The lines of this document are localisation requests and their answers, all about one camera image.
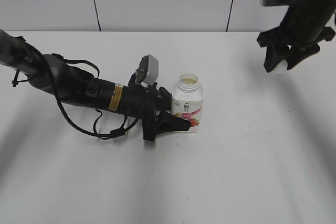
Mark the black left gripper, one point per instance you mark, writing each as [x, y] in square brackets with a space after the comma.
[144, 102]

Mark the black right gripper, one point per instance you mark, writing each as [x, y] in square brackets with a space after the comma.
[304, 35]

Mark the white bottle cap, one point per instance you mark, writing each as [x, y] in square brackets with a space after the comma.
[281, 67]

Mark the white yogurt drink bottle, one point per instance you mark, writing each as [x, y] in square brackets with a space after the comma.
[187, 100]

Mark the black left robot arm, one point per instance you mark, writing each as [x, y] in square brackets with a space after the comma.
[60, 77]

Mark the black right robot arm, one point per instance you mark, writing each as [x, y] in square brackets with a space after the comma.
[304, 11]

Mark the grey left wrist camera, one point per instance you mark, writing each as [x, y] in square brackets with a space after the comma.
[148, 70]

